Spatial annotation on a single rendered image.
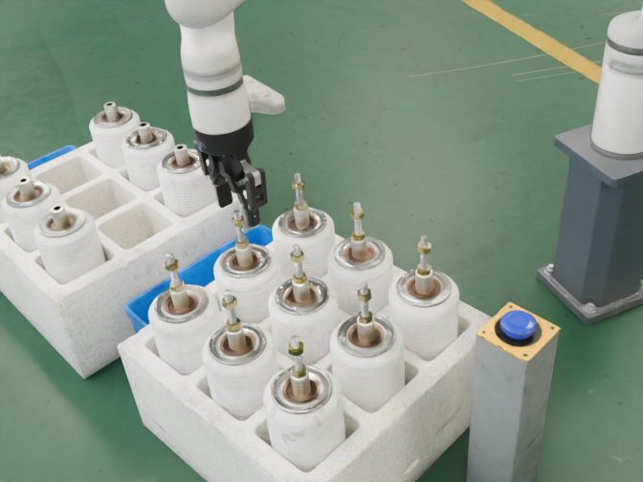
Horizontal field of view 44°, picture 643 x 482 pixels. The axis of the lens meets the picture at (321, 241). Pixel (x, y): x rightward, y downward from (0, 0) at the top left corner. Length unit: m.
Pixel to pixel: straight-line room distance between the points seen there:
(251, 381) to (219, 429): 0.07
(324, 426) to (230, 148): 0.36
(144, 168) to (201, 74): 0.55
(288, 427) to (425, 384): 0.21
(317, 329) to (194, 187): 0.42
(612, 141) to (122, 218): 0.83
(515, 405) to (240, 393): 0.34
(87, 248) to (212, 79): 0.46
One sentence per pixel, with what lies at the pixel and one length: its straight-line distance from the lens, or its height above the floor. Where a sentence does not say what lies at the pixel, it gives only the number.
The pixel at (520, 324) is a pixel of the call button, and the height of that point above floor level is 0.33.
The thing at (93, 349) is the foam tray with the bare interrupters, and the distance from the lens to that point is 1.39.
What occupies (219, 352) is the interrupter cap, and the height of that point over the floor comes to 0.25.
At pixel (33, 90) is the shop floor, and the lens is 2.39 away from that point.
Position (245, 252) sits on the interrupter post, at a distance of 1.14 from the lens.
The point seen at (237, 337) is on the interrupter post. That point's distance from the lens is 1.02.
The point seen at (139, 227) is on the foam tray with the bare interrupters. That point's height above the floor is 0.13.
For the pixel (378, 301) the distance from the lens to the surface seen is 1.16.
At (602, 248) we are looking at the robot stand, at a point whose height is 0.15.
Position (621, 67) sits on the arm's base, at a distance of 1.22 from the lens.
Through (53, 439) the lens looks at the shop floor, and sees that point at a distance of 1.35.
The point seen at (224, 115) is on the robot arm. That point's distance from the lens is 0.98.
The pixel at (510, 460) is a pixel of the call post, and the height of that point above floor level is 0.13.
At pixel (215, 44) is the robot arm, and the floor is 0.60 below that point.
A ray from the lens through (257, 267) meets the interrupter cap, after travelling 1.14.
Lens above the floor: 0.98
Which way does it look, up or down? 38 degrees down
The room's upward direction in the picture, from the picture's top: 5 degrees counter-clockwise
